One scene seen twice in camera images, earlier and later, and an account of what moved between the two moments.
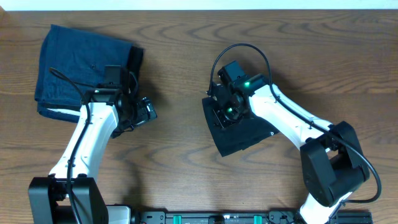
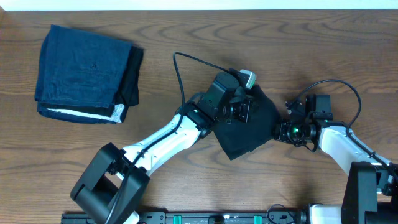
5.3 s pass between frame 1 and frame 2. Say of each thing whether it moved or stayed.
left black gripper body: moved
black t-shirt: stayed
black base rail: stayed
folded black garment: stayed
